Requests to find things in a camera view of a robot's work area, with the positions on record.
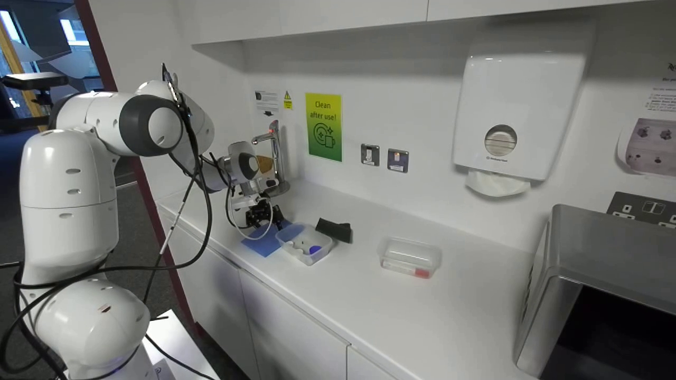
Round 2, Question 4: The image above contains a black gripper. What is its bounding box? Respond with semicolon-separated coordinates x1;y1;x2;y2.
244;197;277;227

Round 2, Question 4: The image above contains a blue towel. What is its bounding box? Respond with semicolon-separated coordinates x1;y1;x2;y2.
243;224;305;257

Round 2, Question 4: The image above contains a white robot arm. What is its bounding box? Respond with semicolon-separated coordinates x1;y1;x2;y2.
16;81;277;380

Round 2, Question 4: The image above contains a white paper towel dispenser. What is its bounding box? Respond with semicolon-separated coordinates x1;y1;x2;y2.
455;52;586;198

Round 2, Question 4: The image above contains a dark green cloth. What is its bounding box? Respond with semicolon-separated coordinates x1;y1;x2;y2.
315;218;352;243

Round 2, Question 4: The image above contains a small yellow warning sticker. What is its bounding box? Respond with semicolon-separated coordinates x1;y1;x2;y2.
281;90;294;110

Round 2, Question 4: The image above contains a white lower cabinet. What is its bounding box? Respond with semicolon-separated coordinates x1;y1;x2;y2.
172;202;408;380

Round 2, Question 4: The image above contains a white cabinet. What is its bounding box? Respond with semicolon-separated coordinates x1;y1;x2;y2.
174;0;673;68
172;202;408;380

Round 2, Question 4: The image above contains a white upper cabinet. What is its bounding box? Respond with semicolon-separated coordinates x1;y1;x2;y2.
174;0;673;68

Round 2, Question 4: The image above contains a metal appliance box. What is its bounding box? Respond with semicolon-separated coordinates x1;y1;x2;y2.
513;204;676;378

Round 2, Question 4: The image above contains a black labelled panel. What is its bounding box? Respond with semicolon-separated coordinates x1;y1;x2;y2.
606;191;676;230

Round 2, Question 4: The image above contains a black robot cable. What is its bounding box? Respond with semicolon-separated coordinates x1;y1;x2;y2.
0;63;216;380

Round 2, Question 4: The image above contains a green yellow wall sign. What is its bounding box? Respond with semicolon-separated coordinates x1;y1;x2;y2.
305;93;342;160

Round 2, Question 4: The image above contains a left wall socket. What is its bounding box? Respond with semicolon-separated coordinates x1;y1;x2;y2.
361;143;380;166

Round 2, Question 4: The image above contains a wall socket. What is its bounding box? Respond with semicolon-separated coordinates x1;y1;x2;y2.
387;148;410;173
361;143;380;166

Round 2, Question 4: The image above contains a right wall socket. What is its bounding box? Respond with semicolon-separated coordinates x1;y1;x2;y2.
387;148;410;173

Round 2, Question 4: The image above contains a white wall dispenser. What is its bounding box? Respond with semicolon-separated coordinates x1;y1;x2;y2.
615;118;676;175

